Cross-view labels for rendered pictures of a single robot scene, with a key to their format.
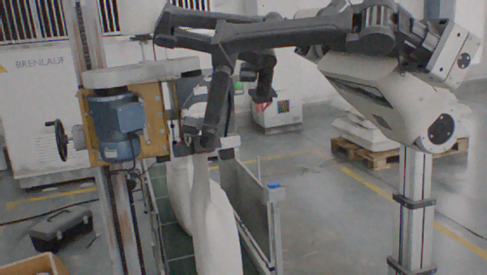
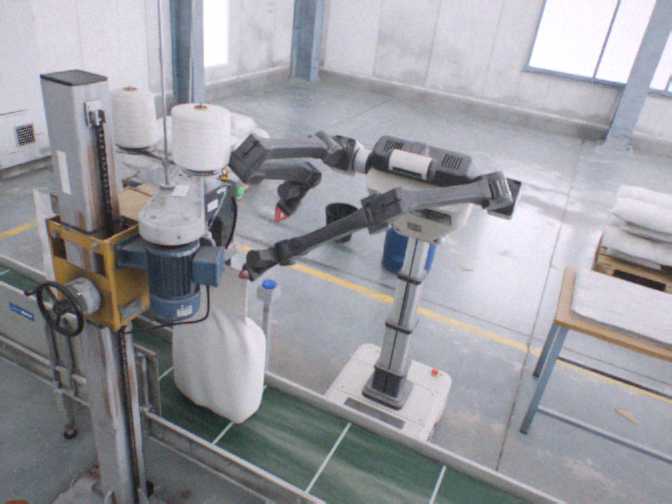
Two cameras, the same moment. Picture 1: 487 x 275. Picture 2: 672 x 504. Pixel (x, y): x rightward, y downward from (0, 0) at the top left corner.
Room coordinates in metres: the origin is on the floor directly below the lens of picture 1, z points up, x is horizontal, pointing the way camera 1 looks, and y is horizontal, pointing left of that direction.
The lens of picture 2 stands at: (0.30, 1.22, 2.10)
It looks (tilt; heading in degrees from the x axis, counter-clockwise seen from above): 29 degrees down; 308
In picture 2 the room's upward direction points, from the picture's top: 7 degrees clockwise
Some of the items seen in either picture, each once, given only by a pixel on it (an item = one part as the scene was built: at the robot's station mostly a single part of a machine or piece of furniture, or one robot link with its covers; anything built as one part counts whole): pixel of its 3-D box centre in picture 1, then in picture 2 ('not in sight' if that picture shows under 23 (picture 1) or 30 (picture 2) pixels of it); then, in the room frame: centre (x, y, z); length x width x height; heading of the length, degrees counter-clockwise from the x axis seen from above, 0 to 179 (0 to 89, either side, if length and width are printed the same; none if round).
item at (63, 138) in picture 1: (60, 140); (59, 309); (1.65, 0.75, 1.13); 0.18 x 0.11 x 0.18; 16
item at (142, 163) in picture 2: (364, 123); (163, 156); (4.50, -1.36, 0.32); 0.67 x 0.42 x 0.14; 110
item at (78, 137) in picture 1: (79, 137); (80, 296); (1.67, 0.68, 1.14); 0.11 x 0.06 x 0.11; 16
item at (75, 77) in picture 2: not in sight; (74, 77); (1.72, 0.60, 1.76); 0.12 x 0.11 x 0.01; 106
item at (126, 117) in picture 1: (128, 119); (208, 268); (1.43, 0.40, 1.25); 0.10 x 0.08 x 0.12; 131
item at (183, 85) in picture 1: (199, 100); (183, 209); (1.87, 0.19, 1.21); 0.30 x 0.25 x 0.30; 16
